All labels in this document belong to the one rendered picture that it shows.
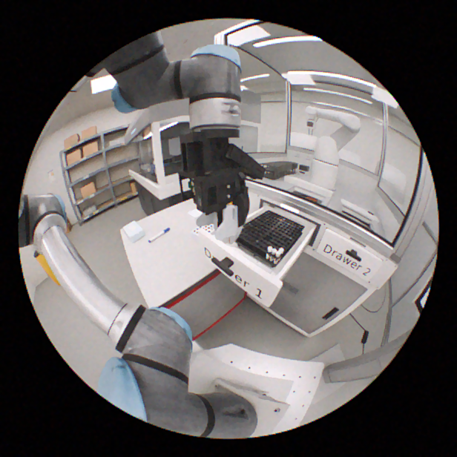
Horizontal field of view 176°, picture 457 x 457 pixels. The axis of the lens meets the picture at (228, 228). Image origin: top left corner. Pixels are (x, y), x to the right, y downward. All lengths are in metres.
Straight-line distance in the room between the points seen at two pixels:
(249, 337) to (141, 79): 1.32
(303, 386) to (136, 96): 0.68
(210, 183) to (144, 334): 0.24
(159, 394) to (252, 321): 1.11
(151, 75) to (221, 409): 0.46
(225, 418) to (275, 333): 1.06
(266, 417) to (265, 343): 0.97
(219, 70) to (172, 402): 0.41
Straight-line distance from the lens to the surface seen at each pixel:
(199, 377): 0.43
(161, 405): 0.22
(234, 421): 0.29
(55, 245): 0.34
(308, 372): 0.48
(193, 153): 0.20
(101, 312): 0.27
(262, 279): 0.33
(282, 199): 0.60
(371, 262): 0.62
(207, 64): 0.22
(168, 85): 0.22
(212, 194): 0.20
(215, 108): 0.20
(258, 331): 1.24
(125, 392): 0.20
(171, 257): 0.62
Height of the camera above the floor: 1.19
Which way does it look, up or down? 36 degrees down
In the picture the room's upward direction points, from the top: straight up
